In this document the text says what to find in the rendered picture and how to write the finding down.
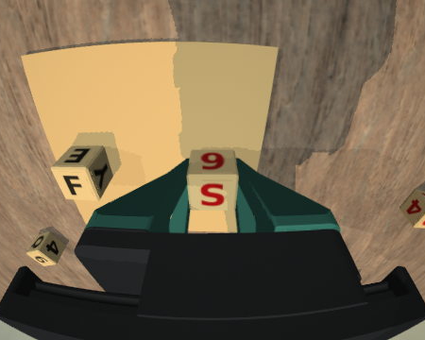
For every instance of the light orange mat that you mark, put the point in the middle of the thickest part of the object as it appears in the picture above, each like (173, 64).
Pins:
(151, 103)

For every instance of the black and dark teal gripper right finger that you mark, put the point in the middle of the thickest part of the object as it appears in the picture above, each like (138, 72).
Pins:
(275, 207)

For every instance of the cream letter block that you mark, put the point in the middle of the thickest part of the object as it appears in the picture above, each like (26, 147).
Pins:
(413, 209)
(83, 172)
(46, 249)
(212, 180)

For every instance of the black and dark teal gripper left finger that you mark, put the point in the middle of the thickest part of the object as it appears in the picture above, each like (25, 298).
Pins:
(150, 206)

